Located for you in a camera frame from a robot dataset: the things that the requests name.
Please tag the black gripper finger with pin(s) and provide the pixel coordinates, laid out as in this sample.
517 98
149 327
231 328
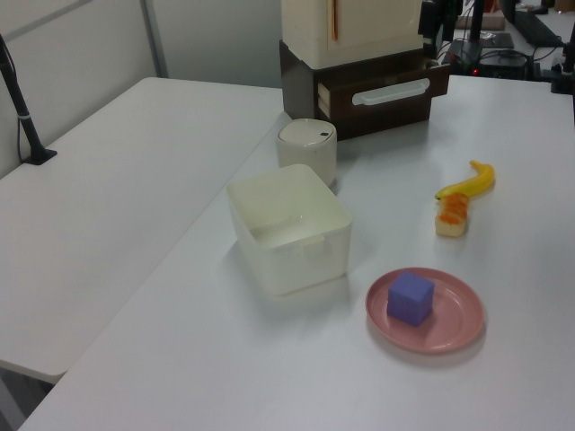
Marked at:
429 22
448 18

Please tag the black upright pole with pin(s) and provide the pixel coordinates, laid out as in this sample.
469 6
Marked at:
476 20

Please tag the cream toy fridge cabinet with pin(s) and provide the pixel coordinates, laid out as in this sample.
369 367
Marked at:
373 31

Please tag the black electronics box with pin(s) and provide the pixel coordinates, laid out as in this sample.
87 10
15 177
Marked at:
503 65

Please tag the black keyboard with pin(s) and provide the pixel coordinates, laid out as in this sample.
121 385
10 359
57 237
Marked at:
536 27

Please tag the yellow toy banana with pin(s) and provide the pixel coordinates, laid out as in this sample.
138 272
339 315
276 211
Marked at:
476 184

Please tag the small cream lidded bin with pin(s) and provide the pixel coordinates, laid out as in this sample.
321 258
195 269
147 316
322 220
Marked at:
307 155

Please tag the toy salmon sushi piece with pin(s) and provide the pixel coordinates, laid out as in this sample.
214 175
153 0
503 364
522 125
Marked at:
451 220

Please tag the purple cube block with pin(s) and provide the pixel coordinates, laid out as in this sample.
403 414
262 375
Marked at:
409 301

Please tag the cream open storage box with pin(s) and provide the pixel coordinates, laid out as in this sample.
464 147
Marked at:
292 269

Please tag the pink plastic plate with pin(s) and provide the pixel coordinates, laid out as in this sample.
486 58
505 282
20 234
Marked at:
458 323

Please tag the black table clamp mount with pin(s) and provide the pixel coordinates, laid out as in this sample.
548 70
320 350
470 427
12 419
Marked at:
563 76

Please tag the black camera stand pole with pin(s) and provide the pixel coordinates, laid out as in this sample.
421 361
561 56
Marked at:
27 130

